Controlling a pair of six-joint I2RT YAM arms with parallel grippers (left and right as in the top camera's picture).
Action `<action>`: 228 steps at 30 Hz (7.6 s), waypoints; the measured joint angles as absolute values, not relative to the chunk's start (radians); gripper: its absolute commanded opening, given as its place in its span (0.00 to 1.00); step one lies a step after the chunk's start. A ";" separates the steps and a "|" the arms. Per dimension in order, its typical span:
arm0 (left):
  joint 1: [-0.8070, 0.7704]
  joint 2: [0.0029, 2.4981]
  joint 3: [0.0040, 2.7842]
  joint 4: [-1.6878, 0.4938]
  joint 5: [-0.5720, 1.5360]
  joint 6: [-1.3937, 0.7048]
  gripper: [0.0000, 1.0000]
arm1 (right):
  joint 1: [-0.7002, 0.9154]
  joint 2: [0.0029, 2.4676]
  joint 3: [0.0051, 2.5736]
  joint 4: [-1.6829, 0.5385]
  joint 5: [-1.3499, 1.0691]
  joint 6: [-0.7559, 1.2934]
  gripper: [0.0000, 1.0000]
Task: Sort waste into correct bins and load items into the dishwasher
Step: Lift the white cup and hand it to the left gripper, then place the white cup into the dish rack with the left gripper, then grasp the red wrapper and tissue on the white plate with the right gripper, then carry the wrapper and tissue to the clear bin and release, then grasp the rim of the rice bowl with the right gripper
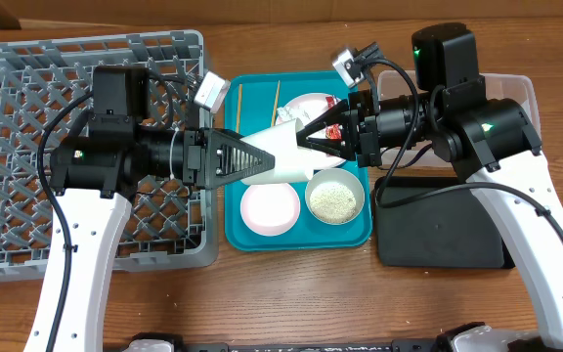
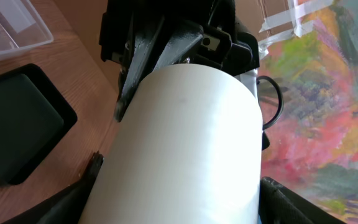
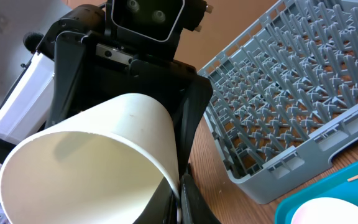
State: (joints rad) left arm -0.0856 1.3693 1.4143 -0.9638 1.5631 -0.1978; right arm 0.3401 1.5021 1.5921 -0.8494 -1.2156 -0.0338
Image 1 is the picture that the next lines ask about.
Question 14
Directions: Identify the grey dishwasher rack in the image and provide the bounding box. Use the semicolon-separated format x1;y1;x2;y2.
0;29;219;282

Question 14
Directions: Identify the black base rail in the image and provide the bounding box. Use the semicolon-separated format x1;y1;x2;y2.
121;322;550;352

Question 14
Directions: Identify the wooden chopstick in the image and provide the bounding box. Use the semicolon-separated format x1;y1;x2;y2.
236;84;243;133
271;80;281;127

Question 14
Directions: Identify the black waste tray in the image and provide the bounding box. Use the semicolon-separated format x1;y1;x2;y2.
372;176;515;270

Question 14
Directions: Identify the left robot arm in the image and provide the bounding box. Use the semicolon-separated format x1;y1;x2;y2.
25;66;275;351

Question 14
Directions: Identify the red sauce packet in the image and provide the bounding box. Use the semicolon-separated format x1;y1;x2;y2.
325;96;342;141

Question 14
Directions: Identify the teal serving tray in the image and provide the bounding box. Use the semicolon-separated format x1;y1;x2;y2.
224;70;372;251

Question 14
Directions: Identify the large white plate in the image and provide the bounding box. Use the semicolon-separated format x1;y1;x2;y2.
284;93;345;170

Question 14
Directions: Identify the pink shallow bowl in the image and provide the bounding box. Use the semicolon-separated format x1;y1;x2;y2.
239;183;301;237

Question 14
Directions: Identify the grey bowl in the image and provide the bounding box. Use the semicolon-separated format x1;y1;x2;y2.
305;168;366;225

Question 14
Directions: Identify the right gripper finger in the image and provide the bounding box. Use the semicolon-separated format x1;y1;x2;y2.
297;138;356;159
296;100;350;140

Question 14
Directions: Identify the white napkin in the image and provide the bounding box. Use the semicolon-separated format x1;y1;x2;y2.
277;107;309;124

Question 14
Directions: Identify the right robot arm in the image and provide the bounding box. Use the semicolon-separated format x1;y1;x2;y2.
296;22;563;351

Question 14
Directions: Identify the clear plastic bin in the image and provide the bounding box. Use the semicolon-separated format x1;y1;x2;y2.
377;70;541;169

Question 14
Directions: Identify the pile of rice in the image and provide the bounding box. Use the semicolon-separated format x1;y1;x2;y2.
309;182;357;224

